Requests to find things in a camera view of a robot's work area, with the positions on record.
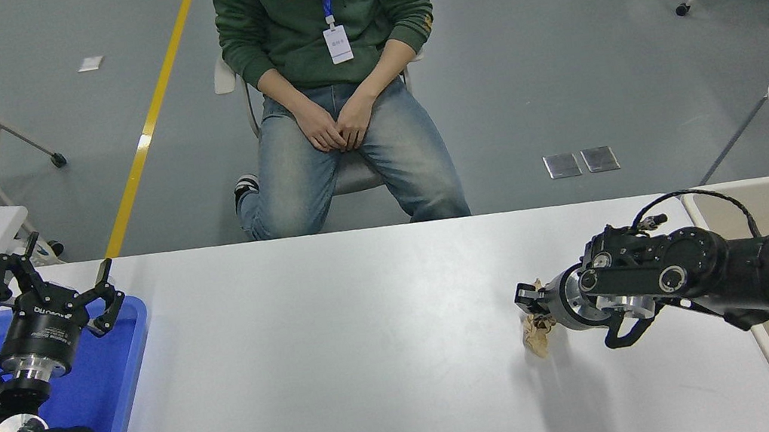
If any metal floor plate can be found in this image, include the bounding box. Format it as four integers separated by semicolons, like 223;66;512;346
544;151;584;181
581;145;620;175

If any person's left hand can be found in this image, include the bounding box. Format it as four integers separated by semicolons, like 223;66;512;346
332;87;387;154

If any person's right hand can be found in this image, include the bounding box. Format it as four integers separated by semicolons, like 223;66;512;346
295;97;346;159

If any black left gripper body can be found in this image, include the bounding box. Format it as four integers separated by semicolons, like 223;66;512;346
0;282;97;375

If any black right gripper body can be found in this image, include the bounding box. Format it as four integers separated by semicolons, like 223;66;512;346
538;266;590;335

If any tan paper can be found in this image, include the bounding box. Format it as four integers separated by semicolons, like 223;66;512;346
513;275;562;361

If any white badge on blue lanyard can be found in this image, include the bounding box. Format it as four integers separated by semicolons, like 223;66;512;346
303;0;357;68

